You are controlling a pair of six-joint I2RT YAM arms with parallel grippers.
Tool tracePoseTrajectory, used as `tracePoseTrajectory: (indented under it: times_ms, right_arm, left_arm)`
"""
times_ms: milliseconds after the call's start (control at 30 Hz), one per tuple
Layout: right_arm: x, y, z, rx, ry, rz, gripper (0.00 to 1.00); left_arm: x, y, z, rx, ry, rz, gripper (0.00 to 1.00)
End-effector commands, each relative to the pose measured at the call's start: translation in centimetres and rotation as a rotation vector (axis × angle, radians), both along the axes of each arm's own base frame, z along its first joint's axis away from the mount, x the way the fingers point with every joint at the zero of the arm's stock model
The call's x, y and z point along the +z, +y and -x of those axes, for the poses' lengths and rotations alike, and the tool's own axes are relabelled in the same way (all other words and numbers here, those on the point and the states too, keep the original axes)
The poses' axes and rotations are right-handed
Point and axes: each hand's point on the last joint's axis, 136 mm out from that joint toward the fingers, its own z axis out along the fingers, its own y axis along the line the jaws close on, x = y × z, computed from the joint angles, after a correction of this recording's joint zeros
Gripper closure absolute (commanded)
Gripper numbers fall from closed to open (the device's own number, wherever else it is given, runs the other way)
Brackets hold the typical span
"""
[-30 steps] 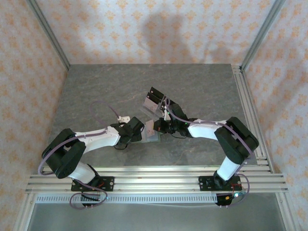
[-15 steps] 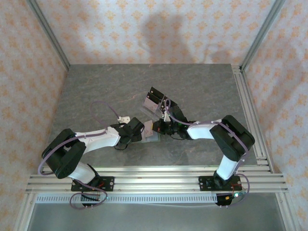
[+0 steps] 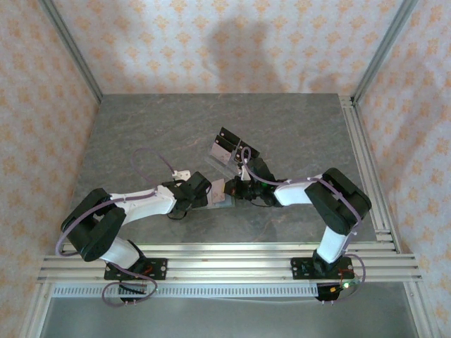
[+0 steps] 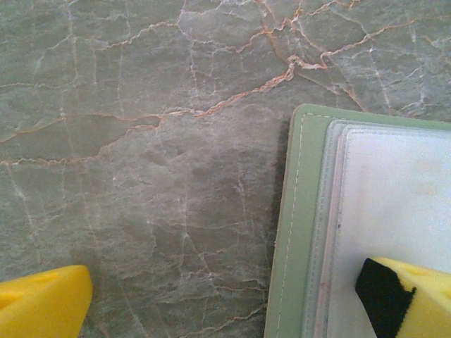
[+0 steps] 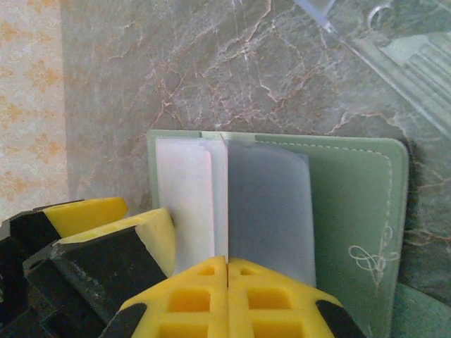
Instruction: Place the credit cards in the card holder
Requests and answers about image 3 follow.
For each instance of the wide aluminium mounting rail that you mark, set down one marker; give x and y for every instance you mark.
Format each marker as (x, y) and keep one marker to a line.
(229, 269)

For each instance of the black card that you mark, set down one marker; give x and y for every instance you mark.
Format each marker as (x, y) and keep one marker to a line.
(226, 142)
(251, 147)
(229, 134)
(241, 152)

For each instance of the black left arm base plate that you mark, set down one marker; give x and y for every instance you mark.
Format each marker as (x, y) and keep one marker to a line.
(158, 269)

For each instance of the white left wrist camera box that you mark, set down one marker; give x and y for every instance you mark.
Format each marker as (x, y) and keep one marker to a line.
(181, 175)

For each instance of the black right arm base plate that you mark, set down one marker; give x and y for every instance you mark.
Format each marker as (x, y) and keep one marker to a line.
(299, 267)

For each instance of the clear acrylic card stand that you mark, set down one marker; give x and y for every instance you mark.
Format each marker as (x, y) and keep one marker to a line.
(218, 168)

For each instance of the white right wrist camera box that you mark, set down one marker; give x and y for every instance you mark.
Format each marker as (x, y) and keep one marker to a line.
(245, 173)

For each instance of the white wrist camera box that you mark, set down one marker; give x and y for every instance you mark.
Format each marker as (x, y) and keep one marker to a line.
(181, 175)
(245, 173)

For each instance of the black electronics board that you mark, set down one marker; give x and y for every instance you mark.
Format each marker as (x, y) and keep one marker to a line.
(327, 294)
(132, 290)

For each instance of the short aluminium frame leg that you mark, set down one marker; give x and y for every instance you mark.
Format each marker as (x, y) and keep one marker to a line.
(421, 313)
(35, 313)

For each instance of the pale green card holder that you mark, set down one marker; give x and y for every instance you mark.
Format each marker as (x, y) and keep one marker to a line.
(225, 204)

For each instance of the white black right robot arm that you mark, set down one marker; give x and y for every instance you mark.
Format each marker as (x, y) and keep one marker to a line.
(292, 192)

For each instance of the aluminium table edge rail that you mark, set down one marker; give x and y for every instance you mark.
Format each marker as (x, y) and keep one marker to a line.
(229, 248)

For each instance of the grey metal panel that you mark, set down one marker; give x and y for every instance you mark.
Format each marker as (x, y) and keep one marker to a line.
(229, 320)

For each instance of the aluminium frame post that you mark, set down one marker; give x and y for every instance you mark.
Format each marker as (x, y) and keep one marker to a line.
(70, 49)
(384, 49)

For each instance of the aluminium side rail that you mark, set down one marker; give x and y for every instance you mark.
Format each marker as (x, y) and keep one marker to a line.
(363, 169)

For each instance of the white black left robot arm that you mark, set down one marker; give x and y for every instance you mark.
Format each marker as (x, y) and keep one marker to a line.
(141, 206)

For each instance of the pale credit card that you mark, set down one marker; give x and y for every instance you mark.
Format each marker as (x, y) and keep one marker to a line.
(217, 192)

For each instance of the pink printed credit card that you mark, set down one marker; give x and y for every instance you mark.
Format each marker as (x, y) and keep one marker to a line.
(220, 154)

